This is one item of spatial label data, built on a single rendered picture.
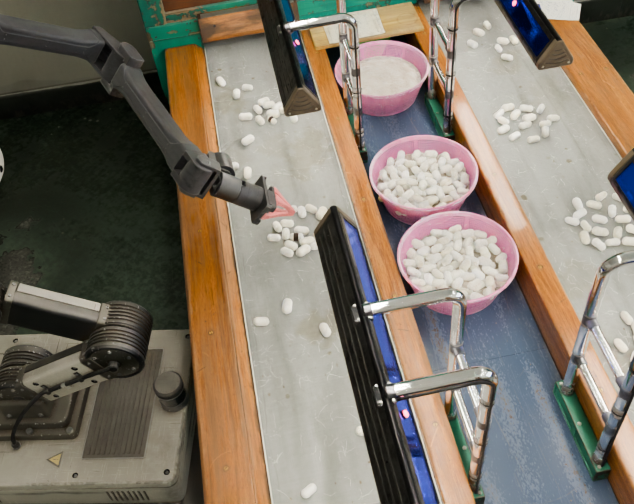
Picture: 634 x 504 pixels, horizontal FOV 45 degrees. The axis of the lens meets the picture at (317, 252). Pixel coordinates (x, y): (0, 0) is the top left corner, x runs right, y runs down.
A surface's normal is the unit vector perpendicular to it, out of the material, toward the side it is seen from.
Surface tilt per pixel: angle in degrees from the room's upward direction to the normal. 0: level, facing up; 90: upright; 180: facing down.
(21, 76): 90
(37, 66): 90
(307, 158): 0
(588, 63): 0
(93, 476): 0
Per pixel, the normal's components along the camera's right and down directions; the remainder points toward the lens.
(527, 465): -0.08, -0.65
